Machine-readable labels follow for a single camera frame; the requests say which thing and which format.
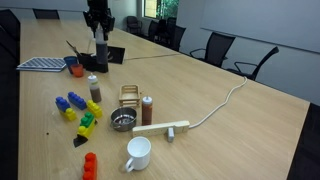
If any small steel pot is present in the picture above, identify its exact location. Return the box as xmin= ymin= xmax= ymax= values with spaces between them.
xmin=110 ymin=107 xmax=137 ymax=132

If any wooden slat basket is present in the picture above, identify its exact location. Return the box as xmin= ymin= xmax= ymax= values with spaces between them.
xmin=119 ymin=85 xmax=140 ymax=107

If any blue yellow toy block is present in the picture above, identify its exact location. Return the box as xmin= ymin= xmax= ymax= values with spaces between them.
xmin=55 ymin=96 xmax=77 ymax=121

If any red toy block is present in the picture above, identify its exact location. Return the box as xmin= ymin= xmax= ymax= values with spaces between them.
xmin=82 ymin=152 xmax=97 ymax=180

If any blue plastic cup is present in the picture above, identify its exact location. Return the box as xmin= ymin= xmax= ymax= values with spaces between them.
xmin=64 ymin=56 xmax=78 ymax=74

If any white power cable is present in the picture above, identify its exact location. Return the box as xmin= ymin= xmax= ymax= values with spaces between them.
xmin=188 ymin=76 xmax=248 ymax=130

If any black office chair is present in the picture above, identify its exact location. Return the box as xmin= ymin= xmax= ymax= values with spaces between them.
xmin=159 ymin=26 xmax=185 ymax=51
xmin=190 ymin=32 xmax=235 ymax=67
xmin=33 ymin=9 xmax=59 ymax=19
xmin=227 ymin=46 xmax=279 ymax=81

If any dark sauce squeeze bottle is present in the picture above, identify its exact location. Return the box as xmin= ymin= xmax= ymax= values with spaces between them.
xmin=95 ymin=28 xmax=108 ymax=64

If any black utensil holder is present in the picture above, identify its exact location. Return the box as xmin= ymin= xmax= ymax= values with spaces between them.
xmin=77 ymin=53 xmax=108 ymax=73

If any orange plastic cup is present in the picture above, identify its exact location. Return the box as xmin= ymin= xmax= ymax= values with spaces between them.
xmin=71 ymin=64 xmax=83 ymax=77

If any green yellow toy block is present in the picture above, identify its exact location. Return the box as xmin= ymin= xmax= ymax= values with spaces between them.
xmin=77 ymin=112 xmax=96 ymax=138

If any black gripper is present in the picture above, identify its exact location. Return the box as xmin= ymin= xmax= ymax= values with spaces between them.
xmin=83 ymin=0 xmax=115 ymax=41

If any long blue toy block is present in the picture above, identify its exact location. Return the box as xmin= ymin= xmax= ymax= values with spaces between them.
xmin=68 ymin=92 xmax=87 ymax=110

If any brown sauce squeeze bottle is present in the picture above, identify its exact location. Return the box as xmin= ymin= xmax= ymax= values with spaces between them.
xmin=88 ymin=73 xmax=102 ymax=103

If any cream power strip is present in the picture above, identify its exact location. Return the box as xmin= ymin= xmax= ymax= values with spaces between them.
xmin=132 ymin=120 xmax=190 ymax=137

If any white ceramic mug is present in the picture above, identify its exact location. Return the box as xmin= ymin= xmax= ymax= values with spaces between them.
xmin=125 ymin=136 xmax=151 ymax=172

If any grey keyboard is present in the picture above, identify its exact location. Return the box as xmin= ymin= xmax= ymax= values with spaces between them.
xmin=17 ymin=57 xmax=66 ymax=72

